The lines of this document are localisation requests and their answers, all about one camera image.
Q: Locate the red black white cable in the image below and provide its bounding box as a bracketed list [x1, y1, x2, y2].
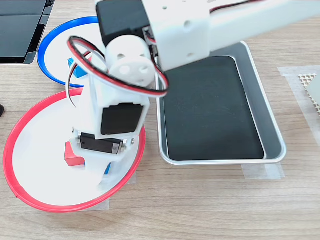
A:
[65, 0, 270, 109]

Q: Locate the steel tray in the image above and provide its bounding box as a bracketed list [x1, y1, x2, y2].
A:
[154, 41, 288, 166]

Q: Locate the black mat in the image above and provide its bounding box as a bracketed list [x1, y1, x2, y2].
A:
[161, 56, 265, 162]

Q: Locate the red-rimmed white plate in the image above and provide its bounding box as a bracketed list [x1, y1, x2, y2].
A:
[2, 87, 146, 213]

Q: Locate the blue-rimmed white plate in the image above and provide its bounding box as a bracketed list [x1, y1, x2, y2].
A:
[36, 16, 101, 89]

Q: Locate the black electronic device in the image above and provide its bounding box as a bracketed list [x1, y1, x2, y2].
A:
[0, 0, 56, 65]

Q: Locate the red cube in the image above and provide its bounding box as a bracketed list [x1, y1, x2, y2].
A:
[64, 141, 86, 167]

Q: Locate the clear tape strip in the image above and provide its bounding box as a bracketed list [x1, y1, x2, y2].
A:
[74, 196, 111, 212]
[126, 171, 138, 185]
[241, 163, 286, 180]

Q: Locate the pale perforated plate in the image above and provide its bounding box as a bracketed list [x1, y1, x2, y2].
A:
[298, 72, 320, 116]

